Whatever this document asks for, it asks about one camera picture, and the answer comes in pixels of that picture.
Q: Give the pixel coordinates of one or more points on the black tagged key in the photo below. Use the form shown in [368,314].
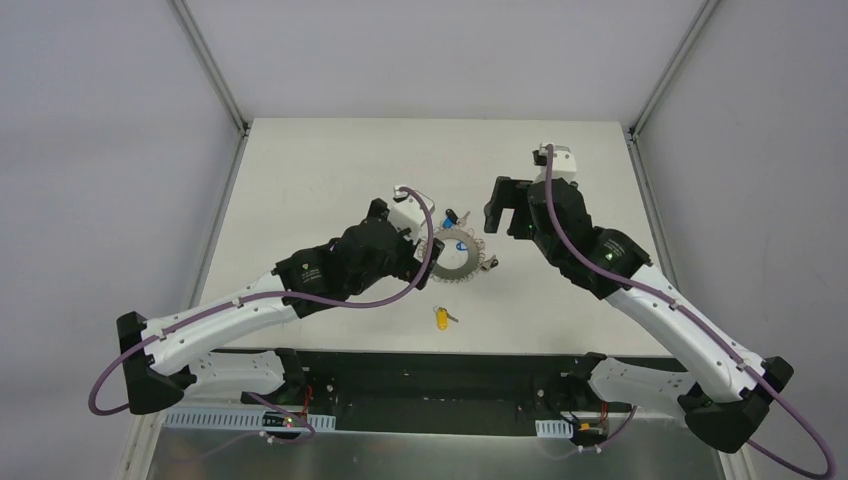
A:
[463,219]

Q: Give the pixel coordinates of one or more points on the left white cable duct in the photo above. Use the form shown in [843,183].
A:
[230,419]

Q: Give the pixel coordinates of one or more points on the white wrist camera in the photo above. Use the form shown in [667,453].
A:
[562,162]
[406,214]

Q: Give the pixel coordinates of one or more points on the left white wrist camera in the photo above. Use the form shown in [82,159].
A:
[406,214]

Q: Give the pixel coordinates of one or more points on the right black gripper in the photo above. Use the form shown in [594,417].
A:
[515,206]

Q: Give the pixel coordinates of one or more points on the metal disc keyring holder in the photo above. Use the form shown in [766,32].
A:
[461,256]

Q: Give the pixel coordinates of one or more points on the right white cable duct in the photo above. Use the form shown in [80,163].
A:
[554,429]

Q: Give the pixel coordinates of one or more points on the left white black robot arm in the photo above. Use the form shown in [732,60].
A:
[167,359]

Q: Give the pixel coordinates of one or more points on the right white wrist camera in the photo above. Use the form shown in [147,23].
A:
[562,162]

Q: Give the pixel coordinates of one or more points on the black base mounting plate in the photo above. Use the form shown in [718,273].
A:
[436,393]

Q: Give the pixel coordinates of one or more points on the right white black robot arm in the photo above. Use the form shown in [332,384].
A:
[718,394]

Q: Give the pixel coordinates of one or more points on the yellow tagged key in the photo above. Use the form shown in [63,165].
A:
[443,318]

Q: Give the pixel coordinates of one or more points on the white cable duct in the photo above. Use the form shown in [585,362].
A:
[230,419]
[554,429]

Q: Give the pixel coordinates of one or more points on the silver plain key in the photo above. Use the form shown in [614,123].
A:
[489,264]

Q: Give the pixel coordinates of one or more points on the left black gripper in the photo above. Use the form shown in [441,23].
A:
[411,249]

